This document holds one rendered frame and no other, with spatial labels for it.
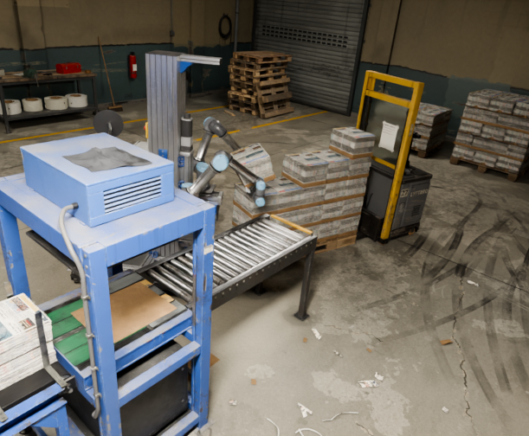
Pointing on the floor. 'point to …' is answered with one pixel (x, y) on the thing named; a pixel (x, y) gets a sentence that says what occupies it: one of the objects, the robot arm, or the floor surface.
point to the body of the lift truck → (409, 217)
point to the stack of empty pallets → (256, 70)
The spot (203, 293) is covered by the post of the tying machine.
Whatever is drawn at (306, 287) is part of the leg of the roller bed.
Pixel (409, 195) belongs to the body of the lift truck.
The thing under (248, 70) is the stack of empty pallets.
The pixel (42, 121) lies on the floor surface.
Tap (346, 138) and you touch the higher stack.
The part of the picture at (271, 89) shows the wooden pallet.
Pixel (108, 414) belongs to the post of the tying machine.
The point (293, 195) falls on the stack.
